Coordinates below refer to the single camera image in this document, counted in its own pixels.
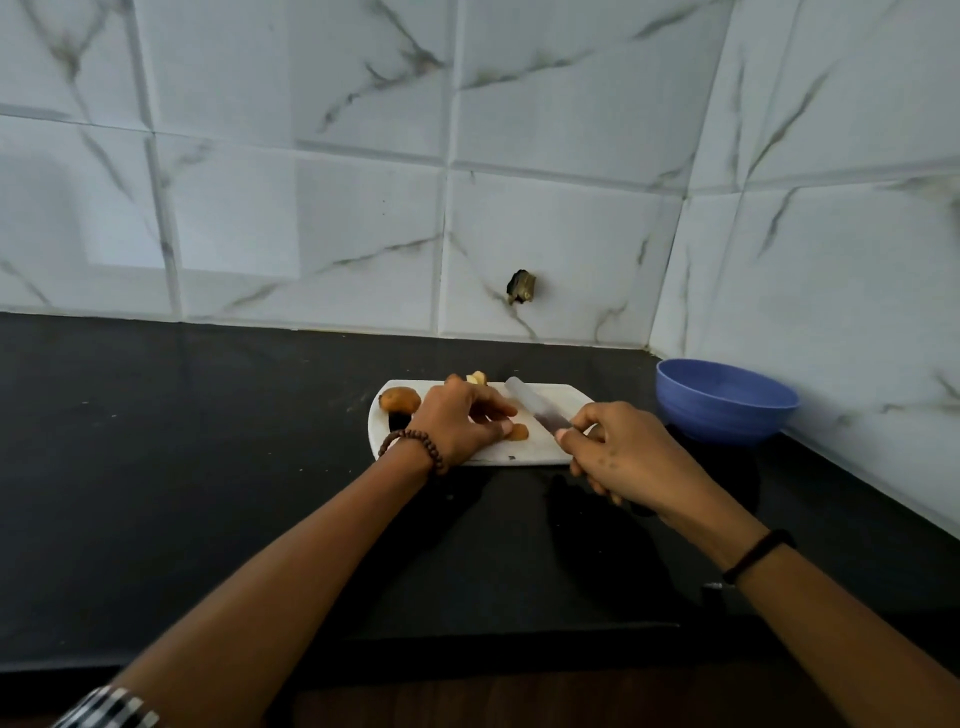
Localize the black white checkered shirt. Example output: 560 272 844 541
52 686 160 728

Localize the person's left hand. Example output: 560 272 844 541
407 374 520 470

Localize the person's left forearm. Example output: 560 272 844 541
112 446 438 728

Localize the steel kitchen knife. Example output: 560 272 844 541
503 376 601 444

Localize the brown bead bracelet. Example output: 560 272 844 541
377 428 448 477

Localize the blue plastic bowl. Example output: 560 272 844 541
655 358 802 448

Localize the black wristband with charm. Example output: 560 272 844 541
701 528 798 595

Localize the dark wooden cabinet door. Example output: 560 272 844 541
293 661 849 728

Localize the person's right forearm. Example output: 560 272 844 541
731 543 960 728

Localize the person's right hand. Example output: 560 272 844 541
554 401 766 571

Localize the white cutting board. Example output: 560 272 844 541
367 379 595 468

